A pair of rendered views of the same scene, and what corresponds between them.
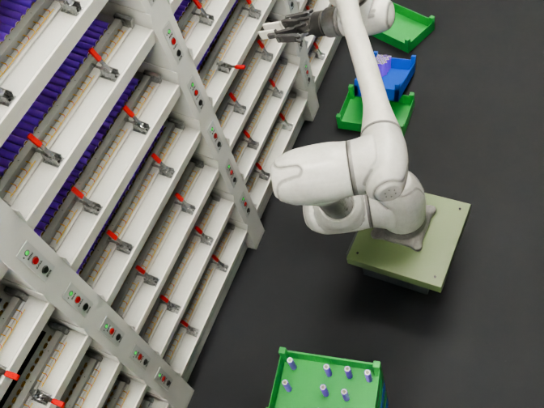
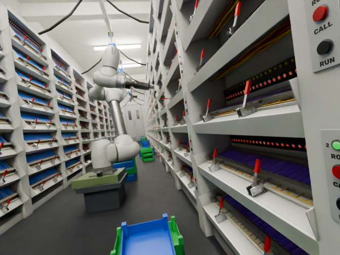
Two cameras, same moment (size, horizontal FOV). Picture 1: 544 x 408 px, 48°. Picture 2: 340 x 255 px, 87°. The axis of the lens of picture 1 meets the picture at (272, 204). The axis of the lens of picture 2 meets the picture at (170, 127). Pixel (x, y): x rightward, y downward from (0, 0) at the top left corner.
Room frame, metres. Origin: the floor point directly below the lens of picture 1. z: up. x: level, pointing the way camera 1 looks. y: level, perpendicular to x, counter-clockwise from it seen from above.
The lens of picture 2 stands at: (2.50, -1.08, 0.55)
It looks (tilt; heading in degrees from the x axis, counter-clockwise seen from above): 0 degrees down; 132
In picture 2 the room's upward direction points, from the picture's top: 7 degrees counter-clockwise
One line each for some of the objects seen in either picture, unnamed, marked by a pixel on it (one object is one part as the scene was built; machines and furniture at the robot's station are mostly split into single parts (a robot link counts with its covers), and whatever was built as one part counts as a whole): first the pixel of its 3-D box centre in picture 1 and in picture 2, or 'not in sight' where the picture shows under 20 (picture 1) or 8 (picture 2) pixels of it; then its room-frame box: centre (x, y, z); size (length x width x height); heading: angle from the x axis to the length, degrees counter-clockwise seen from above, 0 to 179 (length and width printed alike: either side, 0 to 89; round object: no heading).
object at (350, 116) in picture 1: (376, 110); (147, 240); (1.81, -0.58, 0.04); 0.30 x 0.20 x 0.08; 51
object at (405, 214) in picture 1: (397, 198); (102, 153); (1.09, -0.39, 0.41); 0.18 x 0.16 x 0.22; 74
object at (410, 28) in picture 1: (397, 23); not in sight; (2.28, -0.89, 0.04); 0.30 x 0.20 x 0.08; 27
